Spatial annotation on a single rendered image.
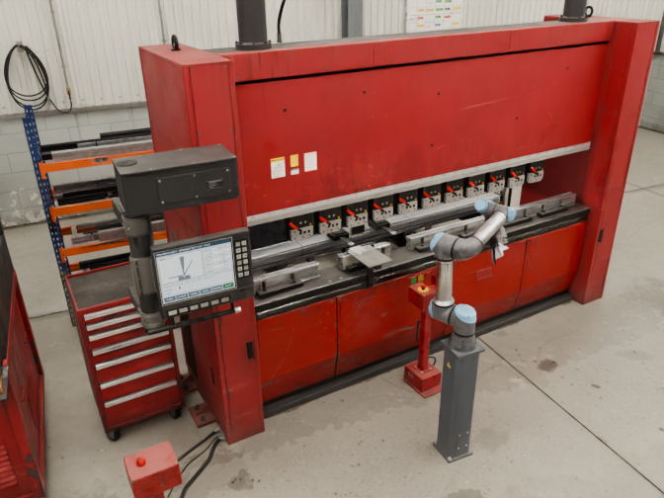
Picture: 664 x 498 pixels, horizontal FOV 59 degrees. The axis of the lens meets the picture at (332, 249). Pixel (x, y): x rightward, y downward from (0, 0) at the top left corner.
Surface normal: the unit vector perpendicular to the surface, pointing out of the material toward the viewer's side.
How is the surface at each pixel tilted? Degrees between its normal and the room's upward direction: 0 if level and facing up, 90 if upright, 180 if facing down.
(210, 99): 90
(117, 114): 90
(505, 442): 0
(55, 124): 90
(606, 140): 90
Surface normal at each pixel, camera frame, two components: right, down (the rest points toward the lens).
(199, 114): 0.50, 0.37
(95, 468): -0.02, -0.90
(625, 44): -0.87, 0.23
